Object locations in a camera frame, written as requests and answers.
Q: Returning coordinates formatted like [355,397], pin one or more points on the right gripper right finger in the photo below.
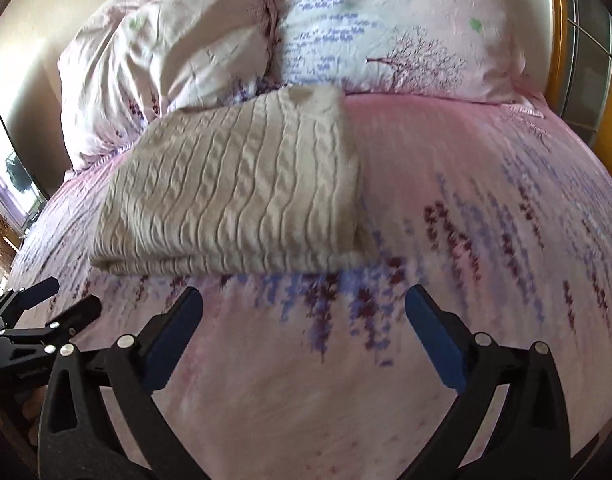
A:
[509,419]

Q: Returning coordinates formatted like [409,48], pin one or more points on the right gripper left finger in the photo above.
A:
[77,439]

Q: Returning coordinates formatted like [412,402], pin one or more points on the beige cable-knit sweater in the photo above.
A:
[270,185]

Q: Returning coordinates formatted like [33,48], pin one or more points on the person's left hand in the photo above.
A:
[31,410]

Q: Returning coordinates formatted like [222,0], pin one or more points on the pink floral bed sheet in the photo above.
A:
[504,218]

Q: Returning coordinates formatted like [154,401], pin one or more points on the dark flat screen television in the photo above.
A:
[22,196]

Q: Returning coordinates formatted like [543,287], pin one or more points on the left floral pillow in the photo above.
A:
[134,61]

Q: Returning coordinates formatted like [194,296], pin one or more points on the floral pillow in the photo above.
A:
[449,49]
[134,61]

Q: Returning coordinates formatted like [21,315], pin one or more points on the wooden headboard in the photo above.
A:
[579,87]

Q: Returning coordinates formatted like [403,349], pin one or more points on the right floral pillow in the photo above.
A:
[449,49]

